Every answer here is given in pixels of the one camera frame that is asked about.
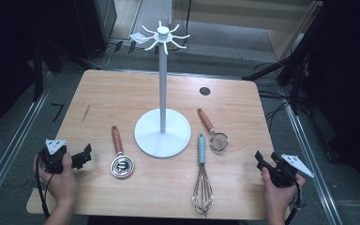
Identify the person's left hand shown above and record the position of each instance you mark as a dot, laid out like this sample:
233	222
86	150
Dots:
61	186

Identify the white utensil rack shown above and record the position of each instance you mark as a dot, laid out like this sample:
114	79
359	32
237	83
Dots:
162	134

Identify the black round table grommet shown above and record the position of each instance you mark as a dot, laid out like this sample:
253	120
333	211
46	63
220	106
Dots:
204	91

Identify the white paper tag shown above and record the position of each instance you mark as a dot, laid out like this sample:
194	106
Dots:
137	38

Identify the black tripod stand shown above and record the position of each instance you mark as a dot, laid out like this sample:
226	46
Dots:
293	68

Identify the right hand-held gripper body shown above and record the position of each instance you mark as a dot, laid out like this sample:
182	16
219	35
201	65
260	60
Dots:
282	175

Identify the metal floor rail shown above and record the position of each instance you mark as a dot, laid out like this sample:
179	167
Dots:
312	162
12	140

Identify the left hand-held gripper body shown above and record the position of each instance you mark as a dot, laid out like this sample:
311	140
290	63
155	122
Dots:
53	162

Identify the dark cabinet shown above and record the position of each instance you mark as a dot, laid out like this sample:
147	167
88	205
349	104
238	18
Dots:
97	25

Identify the person's right hand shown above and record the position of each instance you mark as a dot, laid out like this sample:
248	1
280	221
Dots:
279	195

